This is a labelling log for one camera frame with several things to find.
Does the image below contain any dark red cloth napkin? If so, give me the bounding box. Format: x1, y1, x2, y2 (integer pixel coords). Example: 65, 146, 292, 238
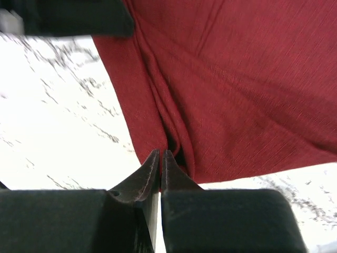
93, 1, 336, 183

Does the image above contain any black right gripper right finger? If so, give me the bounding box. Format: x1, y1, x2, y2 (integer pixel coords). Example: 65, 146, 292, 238
161, 150, 306, 252

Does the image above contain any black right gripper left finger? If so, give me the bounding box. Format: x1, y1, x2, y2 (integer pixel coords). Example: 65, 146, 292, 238
1, 150, 160, 252

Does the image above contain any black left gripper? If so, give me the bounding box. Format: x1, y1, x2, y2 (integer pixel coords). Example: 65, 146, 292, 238
1, 0, 134, 36

